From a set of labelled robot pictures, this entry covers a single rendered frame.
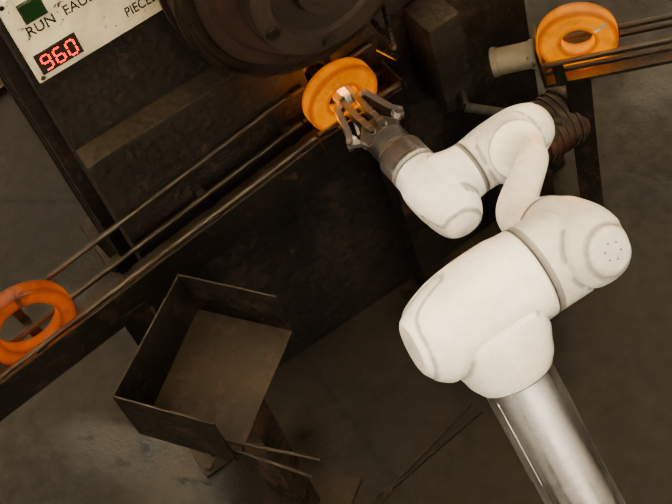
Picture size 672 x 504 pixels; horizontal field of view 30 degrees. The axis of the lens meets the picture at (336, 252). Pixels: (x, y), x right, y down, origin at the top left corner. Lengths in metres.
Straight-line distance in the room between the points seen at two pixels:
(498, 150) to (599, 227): 0.57
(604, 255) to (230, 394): 0.88
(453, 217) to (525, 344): 0.56
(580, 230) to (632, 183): 1.52
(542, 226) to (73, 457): 1.68
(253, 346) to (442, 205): 0.44
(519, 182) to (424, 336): 0.43
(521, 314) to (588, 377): 1.23
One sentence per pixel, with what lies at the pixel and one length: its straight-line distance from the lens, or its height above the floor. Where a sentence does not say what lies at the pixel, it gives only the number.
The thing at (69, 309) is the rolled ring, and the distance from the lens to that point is 2.41.
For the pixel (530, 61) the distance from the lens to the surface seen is 2.49.
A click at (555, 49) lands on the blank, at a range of 2.48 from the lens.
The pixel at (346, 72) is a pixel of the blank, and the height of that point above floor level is 0.81.
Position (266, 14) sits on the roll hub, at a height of 1.12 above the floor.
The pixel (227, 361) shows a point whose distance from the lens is 2.30.
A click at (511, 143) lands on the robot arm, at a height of 0.83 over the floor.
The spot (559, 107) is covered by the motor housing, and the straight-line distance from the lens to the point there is 2.60.
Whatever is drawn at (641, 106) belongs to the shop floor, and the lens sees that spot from 3.30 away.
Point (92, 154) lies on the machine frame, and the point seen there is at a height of 0.87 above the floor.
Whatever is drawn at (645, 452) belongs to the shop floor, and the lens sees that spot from 2.75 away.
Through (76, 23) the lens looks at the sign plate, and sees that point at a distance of 2.18.
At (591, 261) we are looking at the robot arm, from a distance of 1.61.
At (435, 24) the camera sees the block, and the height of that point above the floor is 0.80.
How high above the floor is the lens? 2.45
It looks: 51 degrees down
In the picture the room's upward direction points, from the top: 22 degrees counter-clockwise
